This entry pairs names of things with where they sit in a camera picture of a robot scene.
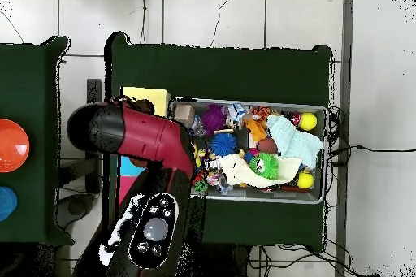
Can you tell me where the light blue waffle cloth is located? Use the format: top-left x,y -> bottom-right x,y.
266,115 -> 324,170

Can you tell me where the shallow clear mesh bin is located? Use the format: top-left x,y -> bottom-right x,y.
167,97 -> 328,205

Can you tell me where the plain wooden cube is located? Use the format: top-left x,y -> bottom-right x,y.
174,103 -> 196,124

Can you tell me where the black power cable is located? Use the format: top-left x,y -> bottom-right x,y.
327,144 -> 416,158

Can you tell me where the blue spiky ball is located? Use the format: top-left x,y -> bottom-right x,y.
210,132 -> 240,157

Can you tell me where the wooden box with three holes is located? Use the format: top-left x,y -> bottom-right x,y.
115,86 -> 172,216

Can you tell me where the dark green table cloth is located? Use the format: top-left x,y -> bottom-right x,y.
0,35 -> 75,247
103,31 -> 333,252

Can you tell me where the orange plastic bowl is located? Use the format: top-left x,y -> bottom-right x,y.
0,118 -> 31,173

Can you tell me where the green fuzzy googly-eyed toy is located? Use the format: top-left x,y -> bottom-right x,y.
249,152 -> 280,180

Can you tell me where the cream waffle cloth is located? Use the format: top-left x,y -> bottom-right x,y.
218,152 -> 303,188

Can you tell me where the brown toy football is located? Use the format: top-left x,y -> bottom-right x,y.
256,136 -> 279,154

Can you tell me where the grey stand foot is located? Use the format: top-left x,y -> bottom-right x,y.
56,193 -> 96,229

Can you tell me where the blue ribbed cup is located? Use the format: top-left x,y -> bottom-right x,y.
0,186 -> 19,223

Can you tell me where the purple spiky ball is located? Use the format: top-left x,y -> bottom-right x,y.
201,103 -> 227,136

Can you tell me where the yellow ball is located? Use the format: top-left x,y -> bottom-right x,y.
296,171 -> 315,189
297,111 -> 319,132

